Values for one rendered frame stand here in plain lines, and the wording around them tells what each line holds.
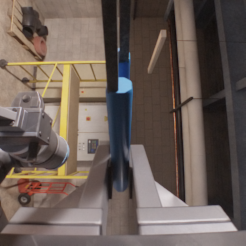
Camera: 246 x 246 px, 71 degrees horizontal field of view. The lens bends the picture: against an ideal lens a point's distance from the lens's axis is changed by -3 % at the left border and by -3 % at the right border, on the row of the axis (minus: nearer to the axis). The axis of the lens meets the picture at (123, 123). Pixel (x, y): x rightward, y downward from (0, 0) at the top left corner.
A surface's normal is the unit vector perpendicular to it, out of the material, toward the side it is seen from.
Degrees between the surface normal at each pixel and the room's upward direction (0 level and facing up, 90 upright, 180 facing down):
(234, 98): 90
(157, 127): 90
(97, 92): 90
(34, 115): 90
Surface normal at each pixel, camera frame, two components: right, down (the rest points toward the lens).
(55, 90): 0.01, -0.13
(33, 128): 0.00, -0.35
